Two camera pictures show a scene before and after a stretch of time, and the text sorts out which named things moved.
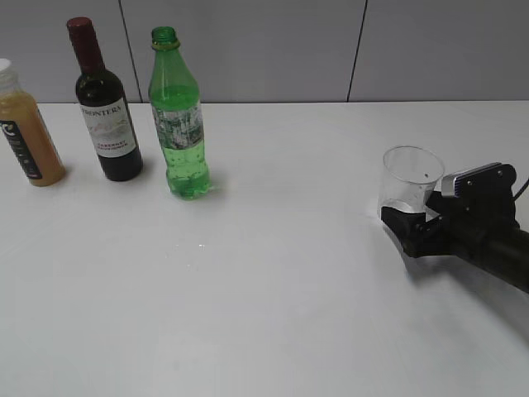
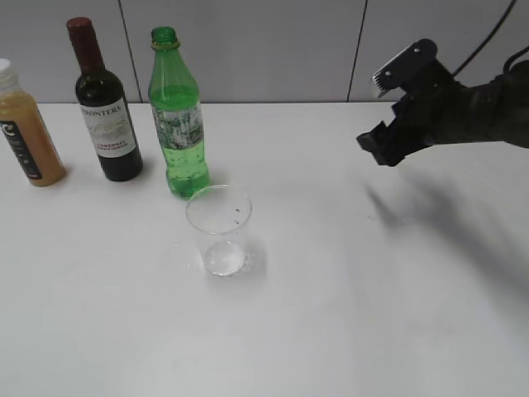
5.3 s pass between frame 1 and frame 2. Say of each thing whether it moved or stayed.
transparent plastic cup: moved
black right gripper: moved
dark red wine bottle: stayed
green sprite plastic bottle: stayed
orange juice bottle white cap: stayed
